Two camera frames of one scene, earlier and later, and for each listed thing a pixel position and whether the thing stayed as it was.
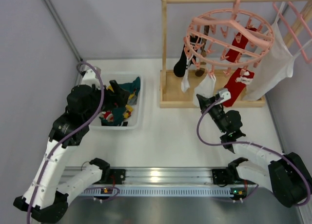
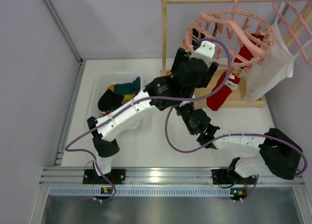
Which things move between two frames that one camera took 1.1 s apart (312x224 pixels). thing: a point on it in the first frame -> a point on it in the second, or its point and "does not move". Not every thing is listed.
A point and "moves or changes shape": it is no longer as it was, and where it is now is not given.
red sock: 239,44 -> 245,52
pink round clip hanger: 229,39 does not move
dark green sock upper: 130,87 does not move
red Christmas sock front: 236,85 moves or changes shape
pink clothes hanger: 285,21 does not move
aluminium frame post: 61,24 does not move
